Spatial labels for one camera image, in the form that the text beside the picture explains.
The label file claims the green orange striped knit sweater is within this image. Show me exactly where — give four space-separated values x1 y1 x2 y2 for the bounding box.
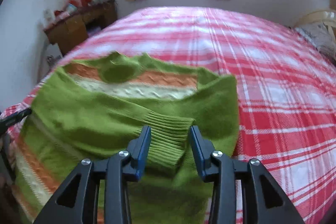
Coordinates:
13 52 239 223

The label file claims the white printed paper bag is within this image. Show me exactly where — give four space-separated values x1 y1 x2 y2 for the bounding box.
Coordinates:
43 43 63 69

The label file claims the dark wooden desk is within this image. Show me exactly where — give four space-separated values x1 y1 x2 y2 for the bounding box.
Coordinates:
44 0 117 55

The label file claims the red pink plaid bedspread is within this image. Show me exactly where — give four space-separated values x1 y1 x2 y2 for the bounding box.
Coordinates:
5 7 335 223

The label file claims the grey patterned pillow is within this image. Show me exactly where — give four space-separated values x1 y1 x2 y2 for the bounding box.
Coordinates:
295 23 335 61

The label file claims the beige wooden headboard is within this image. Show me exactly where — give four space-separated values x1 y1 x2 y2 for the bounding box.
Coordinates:
294 10 336 40

